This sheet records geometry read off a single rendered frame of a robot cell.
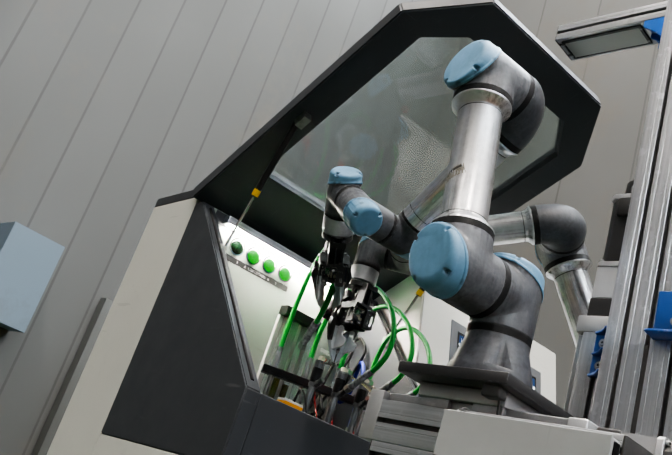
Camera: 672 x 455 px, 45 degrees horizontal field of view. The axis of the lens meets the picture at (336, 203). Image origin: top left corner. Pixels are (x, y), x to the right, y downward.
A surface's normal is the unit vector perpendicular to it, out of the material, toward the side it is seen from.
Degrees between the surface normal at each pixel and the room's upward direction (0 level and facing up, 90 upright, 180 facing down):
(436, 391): 90
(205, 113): 90
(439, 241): 98
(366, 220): 125
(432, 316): 76
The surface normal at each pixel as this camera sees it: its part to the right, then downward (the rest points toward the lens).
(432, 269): -0.77, -0.35
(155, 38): 0.71, -0.06
